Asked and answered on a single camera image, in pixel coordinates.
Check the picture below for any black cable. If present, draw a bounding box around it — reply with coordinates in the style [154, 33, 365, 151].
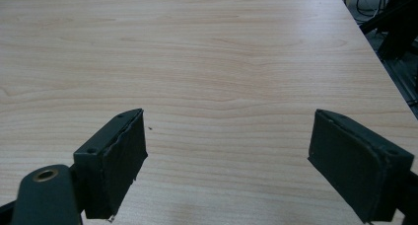
[341, 0, 392, 18]

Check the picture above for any black metal stand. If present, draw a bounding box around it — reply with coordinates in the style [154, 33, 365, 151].
[359, 0, 418, 61]

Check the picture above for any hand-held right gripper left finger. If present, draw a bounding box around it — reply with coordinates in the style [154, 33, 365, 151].
[73, 108, 149, 220]

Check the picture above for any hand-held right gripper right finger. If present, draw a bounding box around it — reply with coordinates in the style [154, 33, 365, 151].
[307, 109, 415, 224]

